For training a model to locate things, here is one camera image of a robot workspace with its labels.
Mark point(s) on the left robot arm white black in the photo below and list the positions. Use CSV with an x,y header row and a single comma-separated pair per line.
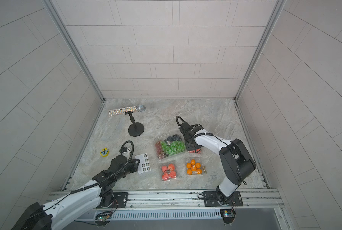
x,y
96,193

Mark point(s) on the clear red fruit box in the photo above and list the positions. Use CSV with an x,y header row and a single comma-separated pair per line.
x,y
168,171

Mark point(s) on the circuit board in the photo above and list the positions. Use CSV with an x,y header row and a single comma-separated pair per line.
x,y
228,215
102,219

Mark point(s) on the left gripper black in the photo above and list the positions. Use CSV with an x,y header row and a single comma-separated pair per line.
x,y
134,165

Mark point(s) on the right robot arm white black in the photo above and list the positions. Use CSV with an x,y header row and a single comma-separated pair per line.
x,y
237,162

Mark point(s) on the white sticker sheet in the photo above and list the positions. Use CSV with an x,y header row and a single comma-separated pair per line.
x,y
144,165

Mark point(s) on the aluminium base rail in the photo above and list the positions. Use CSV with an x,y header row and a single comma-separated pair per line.
x,y
186,204

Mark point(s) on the right circuit board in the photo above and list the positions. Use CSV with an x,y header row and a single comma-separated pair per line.
x,y
228,215

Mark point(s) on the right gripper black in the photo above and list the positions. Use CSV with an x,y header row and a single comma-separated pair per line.
x,y
192,143

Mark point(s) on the glitter microphone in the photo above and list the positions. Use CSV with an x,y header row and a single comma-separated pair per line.
x,y
123,111

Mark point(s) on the black microphone stand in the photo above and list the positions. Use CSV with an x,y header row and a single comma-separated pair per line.
x,y
135,129

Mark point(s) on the yellow round toy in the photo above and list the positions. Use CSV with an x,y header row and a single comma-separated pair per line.
x,y
104,152

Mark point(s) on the clear orange fruit box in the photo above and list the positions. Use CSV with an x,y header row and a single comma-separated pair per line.
x,y
193,167

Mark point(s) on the left circuit board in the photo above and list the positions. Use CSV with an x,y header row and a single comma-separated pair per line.
x,y
102,219

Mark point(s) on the clear grape box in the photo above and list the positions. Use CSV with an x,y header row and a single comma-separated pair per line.
x,y
169,145

